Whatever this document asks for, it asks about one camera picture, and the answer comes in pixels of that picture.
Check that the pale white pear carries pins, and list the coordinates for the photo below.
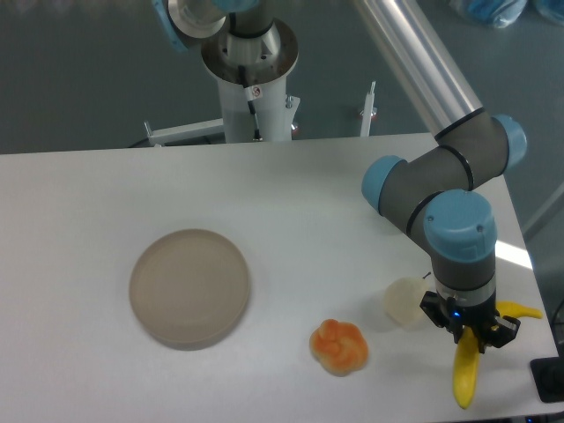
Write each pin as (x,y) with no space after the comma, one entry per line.
(402,298)

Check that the clear plastic bag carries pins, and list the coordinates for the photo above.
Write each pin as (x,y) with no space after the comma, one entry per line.
(550,10)

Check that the orange twisted bread roll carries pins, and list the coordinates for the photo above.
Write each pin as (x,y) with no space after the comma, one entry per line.
(339,347)

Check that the black device at table edge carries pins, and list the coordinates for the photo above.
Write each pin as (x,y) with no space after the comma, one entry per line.
(548,377)

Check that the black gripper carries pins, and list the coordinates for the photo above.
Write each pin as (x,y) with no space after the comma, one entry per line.
(484,319)

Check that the yellow banana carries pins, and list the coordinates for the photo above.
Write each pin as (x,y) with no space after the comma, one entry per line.
(467,355)

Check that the blue plastic bag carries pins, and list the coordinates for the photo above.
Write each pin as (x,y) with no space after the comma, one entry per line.
(497,14)

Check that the white left base strut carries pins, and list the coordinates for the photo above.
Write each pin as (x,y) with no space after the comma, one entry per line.
(183,132)

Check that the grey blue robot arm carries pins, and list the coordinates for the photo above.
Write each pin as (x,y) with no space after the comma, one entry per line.
(433,199)

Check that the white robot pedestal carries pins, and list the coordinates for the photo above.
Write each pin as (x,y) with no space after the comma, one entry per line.
(251,76)

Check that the beige round plate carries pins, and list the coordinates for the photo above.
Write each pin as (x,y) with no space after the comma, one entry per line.
(190,288)

